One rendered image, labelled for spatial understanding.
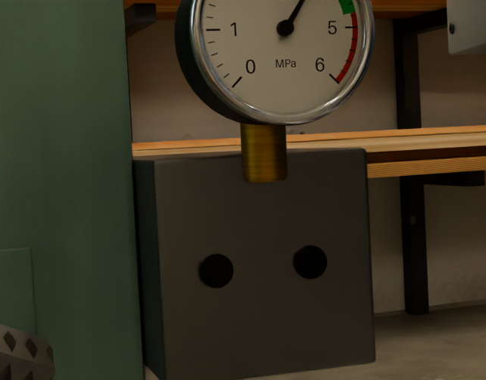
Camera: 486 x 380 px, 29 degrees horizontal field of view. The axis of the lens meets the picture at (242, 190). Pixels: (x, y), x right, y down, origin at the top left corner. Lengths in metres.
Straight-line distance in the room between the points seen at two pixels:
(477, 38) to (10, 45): 0.43
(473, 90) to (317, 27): 3.15
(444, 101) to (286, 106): 3.08
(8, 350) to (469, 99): 3.22
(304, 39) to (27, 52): 0.10
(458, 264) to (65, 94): 3.12
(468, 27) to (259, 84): 0.44
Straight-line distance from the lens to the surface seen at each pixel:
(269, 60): 0.31
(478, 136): 2.87
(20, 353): 0.26
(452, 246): 3.42
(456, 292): 3.45
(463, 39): 0.74
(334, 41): 0.32
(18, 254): 0.35
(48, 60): 0.36
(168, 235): 0.33
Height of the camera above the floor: 0.62
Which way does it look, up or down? 3 degrees down
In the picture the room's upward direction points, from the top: 3 degrees counter-clockwise
